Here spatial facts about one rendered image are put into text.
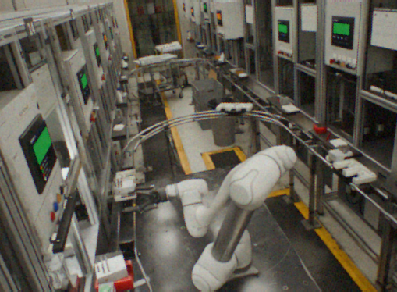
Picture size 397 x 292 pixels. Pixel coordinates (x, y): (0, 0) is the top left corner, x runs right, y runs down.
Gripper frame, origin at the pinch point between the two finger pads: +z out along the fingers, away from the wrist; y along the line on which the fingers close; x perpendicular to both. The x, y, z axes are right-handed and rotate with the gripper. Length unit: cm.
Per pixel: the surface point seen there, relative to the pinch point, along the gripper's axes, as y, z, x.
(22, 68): 77, 22, 23
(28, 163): 52, 20, 51
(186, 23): 10, -154, -826
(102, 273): -10.4, 13.1, 36.2
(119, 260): -10.5, 5.9, 30.0
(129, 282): -17.1, 3.0, 37.5
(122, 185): -19, 8, -54
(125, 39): -7, 15, -826
